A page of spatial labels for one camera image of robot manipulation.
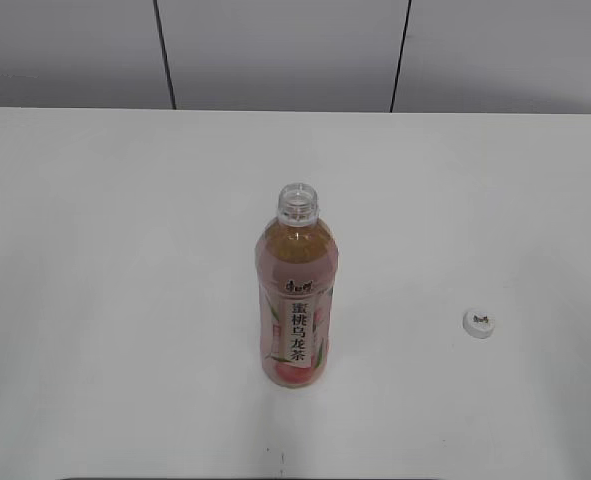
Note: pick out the white bottle cap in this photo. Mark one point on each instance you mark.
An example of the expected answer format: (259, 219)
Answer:
(478, 323)

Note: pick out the peach oolong tea bottle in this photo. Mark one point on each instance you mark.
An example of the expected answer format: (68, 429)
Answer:
(296, 259)

